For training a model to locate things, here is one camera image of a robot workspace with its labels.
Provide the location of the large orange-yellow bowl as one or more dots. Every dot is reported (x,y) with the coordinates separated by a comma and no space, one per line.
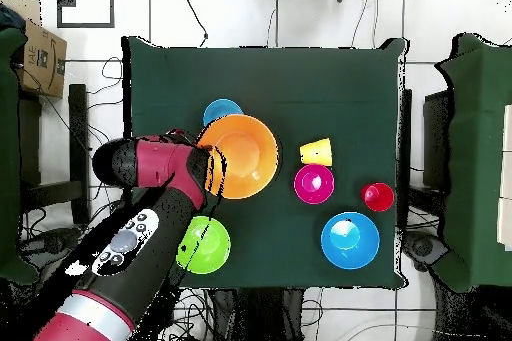
(244,153)

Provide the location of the orange-yellow cup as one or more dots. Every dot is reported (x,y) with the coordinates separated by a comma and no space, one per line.
(308,153)

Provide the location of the small magenta bowl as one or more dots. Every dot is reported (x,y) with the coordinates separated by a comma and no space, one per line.
(314,184)

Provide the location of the yellow cup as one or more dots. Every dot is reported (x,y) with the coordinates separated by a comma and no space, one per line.
(324,152)

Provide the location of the small light blue bowl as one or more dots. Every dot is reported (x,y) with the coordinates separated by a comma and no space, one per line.
(222,108)

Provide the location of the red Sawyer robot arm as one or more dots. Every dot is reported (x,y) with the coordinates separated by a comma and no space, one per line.
(160,165)

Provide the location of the white box stack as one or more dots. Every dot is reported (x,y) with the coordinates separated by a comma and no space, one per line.
(506,177)

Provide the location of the large green bowl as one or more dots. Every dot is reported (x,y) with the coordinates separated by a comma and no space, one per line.
(212,249)

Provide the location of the dark green tablecloth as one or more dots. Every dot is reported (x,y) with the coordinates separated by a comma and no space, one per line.
(300,77)

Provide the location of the large blue bowl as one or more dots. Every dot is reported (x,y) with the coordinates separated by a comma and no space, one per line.
(350,240)

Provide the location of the red cup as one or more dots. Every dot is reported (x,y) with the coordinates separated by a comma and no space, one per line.
(378,197)

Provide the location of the black metal stand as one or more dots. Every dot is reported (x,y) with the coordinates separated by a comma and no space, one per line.
(78,117)

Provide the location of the green cloth-covered table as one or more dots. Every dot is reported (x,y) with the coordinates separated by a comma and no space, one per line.
(8,157)
(476,157)

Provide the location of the cardboard box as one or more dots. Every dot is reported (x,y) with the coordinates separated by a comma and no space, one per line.
(42,61)

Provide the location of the black square frame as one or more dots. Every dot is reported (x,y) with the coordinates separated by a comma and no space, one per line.
(86,26)

